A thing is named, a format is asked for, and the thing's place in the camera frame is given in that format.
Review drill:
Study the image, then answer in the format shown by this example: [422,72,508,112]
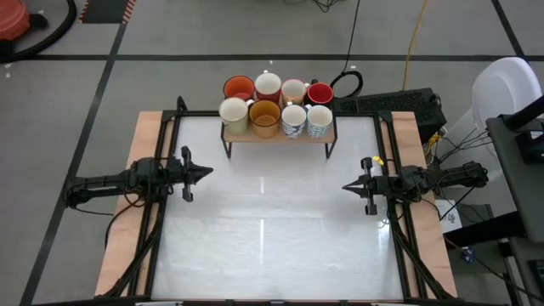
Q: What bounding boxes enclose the yellow cable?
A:
[401,0,428,91]

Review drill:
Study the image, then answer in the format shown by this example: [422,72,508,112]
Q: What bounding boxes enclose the orange ribbed mug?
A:
[222,75,256,102]

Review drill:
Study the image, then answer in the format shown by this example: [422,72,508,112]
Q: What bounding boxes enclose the wooden shelf black metal legs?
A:
[219,96,339,161]

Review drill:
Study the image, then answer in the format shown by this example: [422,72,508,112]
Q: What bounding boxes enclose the dark grey desk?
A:
[485,113,544,244]

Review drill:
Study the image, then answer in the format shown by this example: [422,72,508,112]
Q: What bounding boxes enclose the black cable bundle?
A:
[312,0,341,13]

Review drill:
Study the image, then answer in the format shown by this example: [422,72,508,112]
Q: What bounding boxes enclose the white chair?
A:
[444,56,544,171]

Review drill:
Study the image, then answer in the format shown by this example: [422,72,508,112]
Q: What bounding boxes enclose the black mat striped edge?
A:
[78,0,138,26]

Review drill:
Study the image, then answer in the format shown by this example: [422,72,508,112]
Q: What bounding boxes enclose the black aluminium table frame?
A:
[96,95,459,305]

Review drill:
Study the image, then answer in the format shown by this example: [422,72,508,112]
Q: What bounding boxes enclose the white teal lattice mug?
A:
[303,104,334,139]

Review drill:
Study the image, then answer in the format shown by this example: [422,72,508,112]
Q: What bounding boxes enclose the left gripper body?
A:
[163,145,196,203]

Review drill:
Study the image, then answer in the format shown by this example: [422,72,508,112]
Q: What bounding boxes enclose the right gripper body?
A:
[360,156,390,216]

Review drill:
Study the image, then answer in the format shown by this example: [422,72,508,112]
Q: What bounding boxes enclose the black computer case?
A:
[332,87,448,145]

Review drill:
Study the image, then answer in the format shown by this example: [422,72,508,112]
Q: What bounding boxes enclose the light green mug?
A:
[218,97,255,137]

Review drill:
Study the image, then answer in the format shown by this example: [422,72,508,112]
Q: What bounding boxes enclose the black vacuum hose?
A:
[0,0,78,63]

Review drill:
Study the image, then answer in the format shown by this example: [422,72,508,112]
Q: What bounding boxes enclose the blue white flower mug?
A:
[280,101,308,140]

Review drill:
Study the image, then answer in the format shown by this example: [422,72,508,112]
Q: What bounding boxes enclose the red mug white inside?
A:
[253,71,283,104]

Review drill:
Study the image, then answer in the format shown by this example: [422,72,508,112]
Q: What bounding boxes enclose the orange vacuum cleaner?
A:
[0,0,49,43]

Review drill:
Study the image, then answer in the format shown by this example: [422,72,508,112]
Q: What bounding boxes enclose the amber yellow mug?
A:
[248,99,282,139]

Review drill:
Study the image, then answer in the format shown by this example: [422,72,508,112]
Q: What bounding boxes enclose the peach patterned mug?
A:
[280,78,310,107]

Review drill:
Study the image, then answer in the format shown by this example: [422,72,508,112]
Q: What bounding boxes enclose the white printed paper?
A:
[433,198,463,234]

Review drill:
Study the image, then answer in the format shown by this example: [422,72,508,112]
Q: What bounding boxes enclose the black box device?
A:
[515,128,544,166]

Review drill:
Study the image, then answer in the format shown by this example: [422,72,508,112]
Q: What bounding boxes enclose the black angled bar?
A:
[496,95,544,132]

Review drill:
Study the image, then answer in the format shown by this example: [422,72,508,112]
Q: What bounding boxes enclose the black coiled floor cable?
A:
[327,0,365,99]

